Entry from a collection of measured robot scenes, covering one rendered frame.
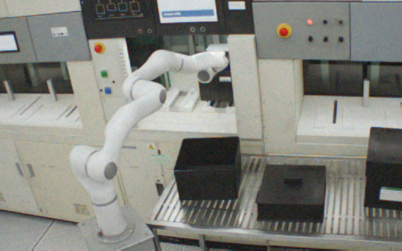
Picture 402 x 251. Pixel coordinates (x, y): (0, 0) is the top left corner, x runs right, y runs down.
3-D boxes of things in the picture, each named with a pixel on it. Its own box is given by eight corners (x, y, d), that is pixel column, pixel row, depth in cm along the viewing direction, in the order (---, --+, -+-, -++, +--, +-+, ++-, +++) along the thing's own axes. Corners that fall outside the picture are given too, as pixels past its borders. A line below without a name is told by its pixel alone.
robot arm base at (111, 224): (101, 249, 199) (90, 217, 190) (88, 225, 214) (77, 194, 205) (140, 233, 206) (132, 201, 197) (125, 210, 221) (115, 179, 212)
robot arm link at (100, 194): (103, 209, 194) (89, 162, 182) (75, 195, 204) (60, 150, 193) (122, 194, 202) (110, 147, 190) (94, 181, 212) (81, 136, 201)
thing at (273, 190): (256, 220, 204) (254, 198, 198) (265, 180, 229) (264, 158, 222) (323, 223, 196) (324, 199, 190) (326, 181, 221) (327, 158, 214)
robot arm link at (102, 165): (85, 179, 197) (111, 191, 188) (70, 163, 189) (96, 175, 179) (148, 90, 219) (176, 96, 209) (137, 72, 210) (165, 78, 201)
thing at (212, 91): (199, 107, 272) (191, 54, 257) (208, 91, 289) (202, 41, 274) (242, 108, 265) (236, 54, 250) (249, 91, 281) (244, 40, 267)
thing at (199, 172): (187, 166, 248) (182, 137, 239) (242, 165, 243) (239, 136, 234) (178, 201, 224) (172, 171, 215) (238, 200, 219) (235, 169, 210)
